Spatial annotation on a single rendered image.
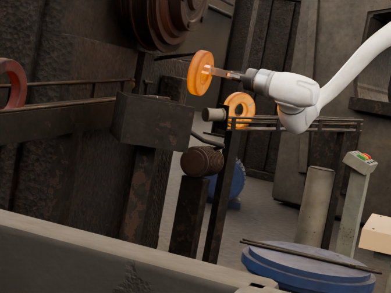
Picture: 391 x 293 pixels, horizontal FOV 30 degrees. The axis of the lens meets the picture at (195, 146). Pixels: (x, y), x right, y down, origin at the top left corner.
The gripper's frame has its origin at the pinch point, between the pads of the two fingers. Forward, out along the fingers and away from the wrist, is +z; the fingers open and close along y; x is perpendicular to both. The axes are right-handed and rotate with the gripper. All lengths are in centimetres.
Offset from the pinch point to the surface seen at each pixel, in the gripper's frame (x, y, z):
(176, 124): -17.5, -38.6, -11.3
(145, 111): -15.5, -44.1, -3.2
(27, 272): -6, -216, -81
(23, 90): -17, -65, 24
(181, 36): 9.7, 25.8, 21.7
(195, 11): 20.2, 22.2, 16.6
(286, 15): 63, 430, 100
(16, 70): -12, -70, 25
